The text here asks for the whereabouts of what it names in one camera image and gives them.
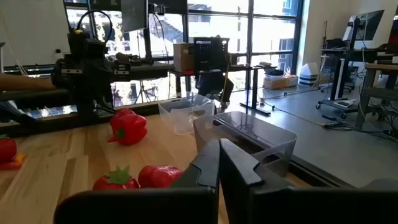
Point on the black rolling stand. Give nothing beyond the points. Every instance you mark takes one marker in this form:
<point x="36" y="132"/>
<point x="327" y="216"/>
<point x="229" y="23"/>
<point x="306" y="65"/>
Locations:
<point x="339" y="81"/>

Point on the red tomato green stem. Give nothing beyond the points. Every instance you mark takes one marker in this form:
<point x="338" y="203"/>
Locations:
<point x="7" y="150"/>
<point x="115" y="182"/>

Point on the yellow label tag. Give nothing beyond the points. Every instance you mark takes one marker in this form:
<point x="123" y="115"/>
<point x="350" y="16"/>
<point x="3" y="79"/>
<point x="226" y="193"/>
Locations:
<point x="79" y="31"/>

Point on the white storage box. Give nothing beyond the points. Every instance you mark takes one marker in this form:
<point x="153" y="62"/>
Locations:
<point x="308" y="74"/>

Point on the clear plastic bin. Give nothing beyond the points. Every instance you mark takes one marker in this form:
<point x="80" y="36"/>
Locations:
<point x="174" y="118"/>

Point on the white bottle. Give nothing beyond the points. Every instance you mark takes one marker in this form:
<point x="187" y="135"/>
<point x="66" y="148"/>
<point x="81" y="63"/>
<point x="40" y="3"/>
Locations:
<point x="58" y="55"/>

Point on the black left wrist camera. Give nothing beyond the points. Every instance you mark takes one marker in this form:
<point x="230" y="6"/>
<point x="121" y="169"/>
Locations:
<point x="87" y="46"/>

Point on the black monitor on pole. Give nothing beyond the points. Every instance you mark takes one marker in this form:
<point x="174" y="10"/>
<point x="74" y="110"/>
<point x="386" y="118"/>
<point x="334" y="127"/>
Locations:
<point x="134" y="15"/>

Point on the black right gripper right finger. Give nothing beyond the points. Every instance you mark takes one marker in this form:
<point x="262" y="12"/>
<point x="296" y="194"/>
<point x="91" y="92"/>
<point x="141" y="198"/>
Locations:
<point x="280" y="205"/>

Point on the person's forearm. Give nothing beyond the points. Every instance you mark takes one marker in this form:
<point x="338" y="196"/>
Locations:
<point x="25" y="82"/>

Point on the black perforated panel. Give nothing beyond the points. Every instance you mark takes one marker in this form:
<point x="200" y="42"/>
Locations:
<point x="211" y="54"/>

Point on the black power strip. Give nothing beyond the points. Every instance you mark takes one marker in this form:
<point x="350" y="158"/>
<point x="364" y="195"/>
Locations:
<point x="329" y="117"/>

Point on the large cardboard box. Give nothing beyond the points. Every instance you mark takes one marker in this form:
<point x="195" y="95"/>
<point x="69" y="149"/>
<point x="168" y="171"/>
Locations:
<point x="183" y="59"/>

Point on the red bell pepper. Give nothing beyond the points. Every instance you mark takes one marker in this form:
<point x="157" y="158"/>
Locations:
<point x="129" y="129"/>
<point x="158" y="175"/>
<point x="124" y="111"/>

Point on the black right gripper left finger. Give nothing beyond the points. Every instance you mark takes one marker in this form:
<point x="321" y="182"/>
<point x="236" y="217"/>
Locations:
<point x="199" y="205"/>

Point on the black equipment desk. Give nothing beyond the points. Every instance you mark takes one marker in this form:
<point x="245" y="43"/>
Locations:
<point x="348" y="52"/>

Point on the black bag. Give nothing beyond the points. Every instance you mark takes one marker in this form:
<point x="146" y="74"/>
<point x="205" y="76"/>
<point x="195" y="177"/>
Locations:
<point x="273" y="72"/>

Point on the small cardboard box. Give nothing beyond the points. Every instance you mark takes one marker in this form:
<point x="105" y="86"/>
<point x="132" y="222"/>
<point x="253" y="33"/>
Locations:
<point x="273" y="83"/>
<point x="290" y="81"/>

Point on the monitor on rolling stand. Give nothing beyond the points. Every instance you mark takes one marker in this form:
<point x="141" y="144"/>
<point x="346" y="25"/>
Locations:
<point x="367" y="25"/>

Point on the wooden workbench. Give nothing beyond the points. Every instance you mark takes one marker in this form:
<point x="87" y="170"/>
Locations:
<point x="379" y="93"/>

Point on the grey plastic bin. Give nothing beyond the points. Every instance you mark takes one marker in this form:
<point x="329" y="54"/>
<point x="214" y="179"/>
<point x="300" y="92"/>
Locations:
<point x="273" y="137"/>

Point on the orange chili pepper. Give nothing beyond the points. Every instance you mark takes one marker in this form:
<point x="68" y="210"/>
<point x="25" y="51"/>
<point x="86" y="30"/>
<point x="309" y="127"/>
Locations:
<point x="19" y="158"/>

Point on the black tripod stand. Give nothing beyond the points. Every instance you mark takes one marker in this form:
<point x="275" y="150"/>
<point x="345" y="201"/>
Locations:
<point x="143" y="91"/>

